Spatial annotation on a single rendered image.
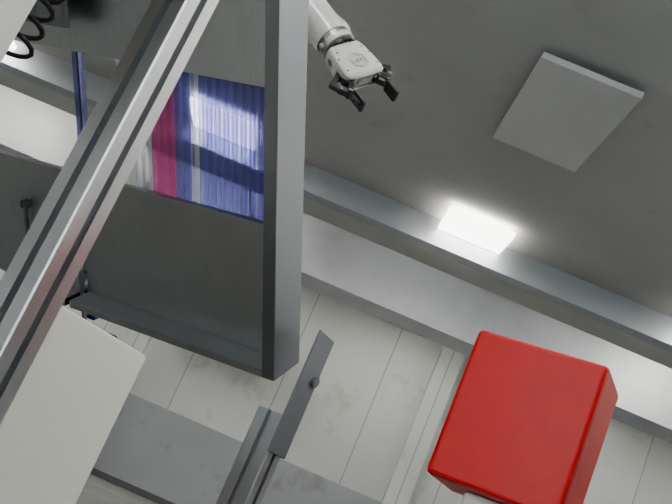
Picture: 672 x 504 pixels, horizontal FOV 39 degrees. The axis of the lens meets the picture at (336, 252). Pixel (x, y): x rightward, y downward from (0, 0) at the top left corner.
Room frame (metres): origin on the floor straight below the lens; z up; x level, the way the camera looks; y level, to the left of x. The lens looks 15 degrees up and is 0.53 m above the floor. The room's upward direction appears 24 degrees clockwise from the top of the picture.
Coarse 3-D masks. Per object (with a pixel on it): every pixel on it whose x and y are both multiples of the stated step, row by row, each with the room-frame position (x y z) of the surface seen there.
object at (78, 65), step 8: (72, 56) 1.26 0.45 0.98; (80, 56) 1.25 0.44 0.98; (72, 64) 1.26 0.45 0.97; (80, 64) 1.26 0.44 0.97; (80, 72) 1.26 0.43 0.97; (80, 80) 1.27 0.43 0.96; (80, 88) 1.28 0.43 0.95; (80, 96) 1.28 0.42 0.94; (80, 104) 1.29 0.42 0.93; (80, 112) 1.30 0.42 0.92; (80, 120) 1.31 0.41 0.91; (80, 128) 1.31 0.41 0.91
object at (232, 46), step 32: (96, 0) 1.17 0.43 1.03; (128, 0) 1.14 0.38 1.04; (224, 0) 1.05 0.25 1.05; (256, 0) 1.02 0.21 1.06; (32, 32) 1.26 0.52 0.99; (64, 32) 1.23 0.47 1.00; (96, 32) 1.19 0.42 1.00; (128, 32) 1.16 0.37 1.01; (224, 32) 1.07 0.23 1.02; (256, 32) 1.05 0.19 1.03; (192, 64) 1.13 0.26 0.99; (224, 64) 1.10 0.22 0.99; (256, 64) 1.07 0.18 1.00
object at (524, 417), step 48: (480, 336) 0.96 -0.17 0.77; (480, 384) 0.95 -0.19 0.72; (528, 384) 0.93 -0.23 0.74; (576, 384) 0.90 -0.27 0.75; (480, 432) 0.94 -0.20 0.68; (528, 432) 0.92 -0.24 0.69; (576, 432) 0.90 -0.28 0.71; (480, 480) 0.93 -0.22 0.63; (528, 480) 0.91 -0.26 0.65; (576, 480) 0.91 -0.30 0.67
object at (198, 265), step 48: (0, 192) 1.47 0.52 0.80; (48, 192) 1.41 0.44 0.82; (144, 192) 1.29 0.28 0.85; (0, 240) 1.53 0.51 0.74; (96, 240) 1.39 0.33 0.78; (144, 240) 1.33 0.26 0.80; (192, 240) 1.28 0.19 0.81; (240, 240) 1.23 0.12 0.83; (96, 288) 1.45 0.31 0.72; (144, 288) 1.38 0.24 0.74; (192, 288) 1.32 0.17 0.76; (240, 288) 1.27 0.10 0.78; (240, 336) 1.31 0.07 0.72
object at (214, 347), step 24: (0, 264) 1.54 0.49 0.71; (72, 288) 1.47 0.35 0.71; (96, 312) 1.41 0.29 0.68; (120, 312) 1.40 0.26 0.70; (144, 312) 1.40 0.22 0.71; (168, 336) 1.34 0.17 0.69; (192, 336) 1.34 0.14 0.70; (216, 336) 1.34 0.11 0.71; (216, 360) 1.31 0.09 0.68; (240, 360) 1.29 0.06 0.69
